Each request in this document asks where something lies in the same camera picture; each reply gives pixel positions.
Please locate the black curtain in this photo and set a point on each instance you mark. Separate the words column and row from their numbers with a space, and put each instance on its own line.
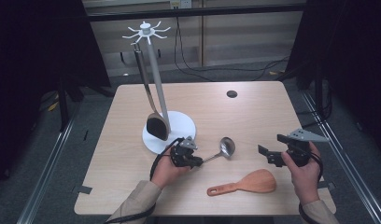
column 350, row 46
column 30, row 62

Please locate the black horizontal bar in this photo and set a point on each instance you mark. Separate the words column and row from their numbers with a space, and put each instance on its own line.
column 210, row 11

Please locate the white wall socket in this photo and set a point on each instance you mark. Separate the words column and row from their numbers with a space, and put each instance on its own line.
column 185, row 3

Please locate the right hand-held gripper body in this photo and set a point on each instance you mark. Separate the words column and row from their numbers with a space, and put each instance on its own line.
column 303, row 137

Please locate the dark round table grommet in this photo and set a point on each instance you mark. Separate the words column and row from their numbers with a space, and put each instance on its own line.
column 232, row 94

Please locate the person's right hand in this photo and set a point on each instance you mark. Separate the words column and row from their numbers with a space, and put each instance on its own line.
column 305, row 180

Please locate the person's left hand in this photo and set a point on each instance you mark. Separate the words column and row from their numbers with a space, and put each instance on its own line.
column 165, row 171

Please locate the white utensil rack stand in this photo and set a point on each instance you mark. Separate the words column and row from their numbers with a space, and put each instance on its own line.
column 180, row 127

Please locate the metal floor rail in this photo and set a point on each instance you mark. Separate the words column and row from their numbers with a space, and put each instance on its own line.
column 350, row 174
column 45, row 174

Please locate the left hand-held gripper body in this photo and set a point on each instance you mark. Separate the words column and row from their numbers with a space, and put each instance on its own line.
column 182, row 152

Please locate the grey tape piece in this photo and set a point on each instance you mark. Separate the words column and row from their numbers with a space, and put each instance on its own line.
column 325, row 185
column 82, row 189

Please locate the black metal stand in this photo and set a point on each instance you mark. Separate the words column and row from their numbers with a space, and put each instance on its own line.
column 319, row 90
column 63, row 102

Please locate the yellow floor tape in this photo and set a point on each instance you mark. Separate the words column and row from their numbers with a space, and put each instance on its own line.
column 53, row 106

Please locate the wooden rice paddle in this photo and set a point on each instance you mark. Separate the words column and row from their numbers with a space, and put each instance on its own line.
column 257, row 182

